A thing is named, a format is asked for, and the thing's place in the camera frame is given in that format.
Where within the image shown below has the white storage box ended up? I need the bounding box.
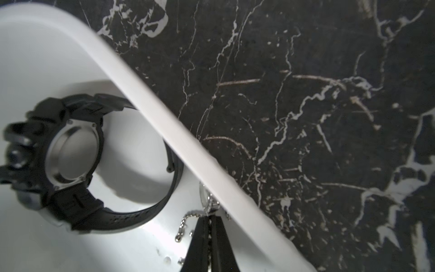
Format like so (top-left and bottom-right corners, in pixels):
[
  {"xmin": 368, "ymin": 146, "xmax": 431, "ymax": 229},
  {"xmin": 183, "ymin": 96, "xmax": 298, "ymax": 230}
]
[{"xmin": 1, "ymin": 3, "xmax": 315, "ymax": 272}]

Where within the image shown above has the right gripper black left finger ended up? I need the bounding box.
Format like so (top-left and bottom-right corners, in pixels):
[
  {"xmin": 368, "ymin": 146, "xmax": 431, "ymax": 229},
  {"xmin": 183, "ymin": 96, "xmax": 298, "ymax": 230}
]
[{"xmin": 180, "ymin": 216, "xmax": 209, "ymax": 272}]

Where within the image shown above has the black rubber sports watch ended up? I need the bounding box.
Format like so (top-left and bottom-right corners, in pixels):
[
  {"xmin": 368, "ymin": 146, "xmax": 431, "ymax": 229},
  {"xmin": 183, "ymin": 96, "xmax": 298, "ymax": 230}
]
[{"xmin": 1, "ymin": 94, "xmax": 184, "ymax": 233}]

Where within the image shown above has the silver chain watch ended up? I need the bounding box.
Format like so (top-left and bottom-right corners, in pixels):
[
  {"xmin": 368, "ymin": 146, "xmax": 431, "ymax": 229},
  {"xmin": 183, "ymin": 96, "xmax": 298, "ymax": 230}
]
[{"xmin": 174, "ymin": 184, "xmax": 220, "ymax": 272}]

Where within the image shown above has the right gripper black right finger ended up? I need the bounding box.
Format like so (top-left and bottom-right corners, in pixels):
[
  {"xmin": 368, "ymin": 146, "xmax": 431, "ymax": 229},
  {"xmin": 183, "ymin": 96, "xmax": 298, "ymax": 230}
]
[{"xmin": 210, "ymin": 215, "xmax": 240, "ymax": 272}]

